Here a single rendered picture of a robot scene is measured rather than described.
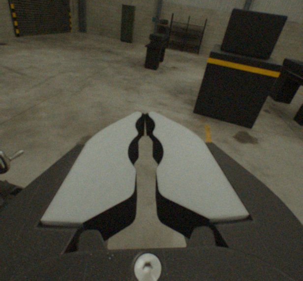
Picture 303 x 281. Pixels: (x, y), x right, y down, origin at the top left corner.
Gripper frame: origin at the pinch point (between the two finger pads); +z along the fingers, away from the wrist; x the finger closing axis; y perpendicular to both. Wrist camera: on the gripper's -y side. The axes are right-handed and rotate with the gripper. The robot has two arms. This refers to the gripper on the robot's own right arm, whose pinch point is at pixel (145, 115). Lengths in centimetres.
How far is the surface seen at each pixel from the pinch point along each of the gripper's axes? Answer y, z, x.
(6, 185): 57, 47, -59
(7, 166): 44, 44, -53
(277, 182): 184, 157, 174
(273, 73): 80, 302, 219
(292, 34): 89, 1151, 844
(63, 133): 143, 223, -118
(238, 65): 71, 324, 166
